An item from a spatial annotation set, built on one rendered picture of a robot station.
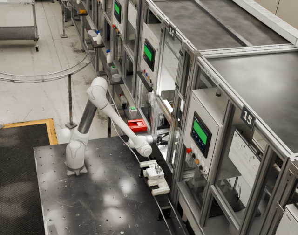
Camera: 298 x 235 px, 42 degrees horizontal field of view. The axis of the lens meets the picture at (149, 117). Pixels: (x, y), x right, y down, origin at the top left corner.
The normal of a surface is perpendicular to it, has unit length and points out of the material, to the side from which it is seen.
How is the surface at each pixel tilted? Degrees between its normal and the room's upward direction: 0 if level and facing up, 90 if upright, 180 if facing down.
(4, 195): 0
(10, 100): 0
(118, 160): 0
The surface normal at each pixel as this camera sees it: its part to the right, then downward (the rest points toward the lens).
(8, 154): 0.08, -0.81
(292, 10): -0.95, 0.12
